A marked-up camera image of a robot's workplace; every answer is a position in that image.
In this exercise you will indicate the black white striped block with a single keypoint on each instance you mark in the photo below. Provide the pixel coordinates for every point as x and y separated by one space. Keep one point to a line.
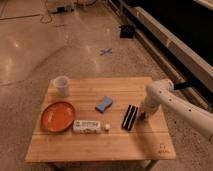
129 117

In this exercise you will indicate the blue sponge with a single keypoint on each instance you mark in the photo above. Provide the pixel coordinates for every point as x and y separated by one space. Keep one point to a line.
104 104

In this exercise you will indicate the wooden folding table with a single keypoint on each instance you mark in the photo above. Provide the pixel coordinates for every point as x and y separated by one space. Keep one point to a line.
147 140

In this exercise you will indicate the black box on floor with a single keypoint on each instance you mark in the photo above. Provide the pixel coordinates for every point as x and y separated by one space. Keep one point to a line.
127 31

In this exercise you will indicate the white plastic cup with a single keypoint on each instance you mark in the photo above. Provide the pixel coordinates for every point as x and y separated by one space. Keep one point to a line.
61 83

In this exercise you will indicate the white tube with cap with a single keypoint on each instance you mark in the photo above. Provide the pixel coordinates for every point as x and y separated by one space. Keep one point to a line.
89 126

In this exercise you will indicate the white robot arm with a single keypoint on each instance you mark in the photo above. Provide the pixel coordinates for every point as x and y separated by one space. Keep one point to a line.
160 93

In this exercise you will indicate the orange plate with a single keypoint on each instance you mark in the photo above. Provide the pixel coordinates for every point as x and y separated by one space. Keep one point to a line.
57 117

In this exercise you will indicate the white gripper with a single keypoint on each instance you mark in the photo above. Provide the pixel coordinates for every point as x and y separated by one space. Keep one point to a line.
149 107

